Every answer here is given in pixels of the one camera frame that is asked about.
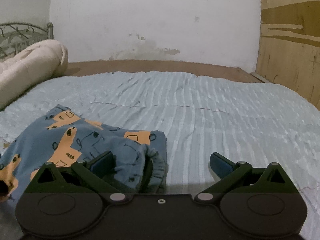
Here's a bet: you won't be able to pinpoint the brown wooden bed frame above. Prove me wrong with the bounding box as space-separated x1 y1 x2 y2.
64 60 261 83

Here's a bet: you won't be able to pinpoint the blue pants with orange cars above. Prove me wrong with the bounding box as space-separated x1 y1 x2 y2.
1 105 167 202

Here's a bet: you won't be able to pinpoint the metal ornate headboard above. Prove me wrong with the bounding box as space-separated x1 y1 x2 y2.
0 22 54 61

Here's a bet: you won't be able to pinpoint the brown plywood wardrobe panel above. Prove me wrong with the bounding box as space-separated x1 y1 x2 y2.
256 0 319 108

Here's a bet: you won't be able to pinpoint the light blue textured bedspread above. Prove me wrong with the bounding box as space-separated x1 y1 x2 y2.
1 72 319 239

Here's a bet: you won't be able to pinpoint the rolled beige blanket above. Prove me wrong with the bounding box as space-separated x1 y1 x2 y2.
1 40 68 109

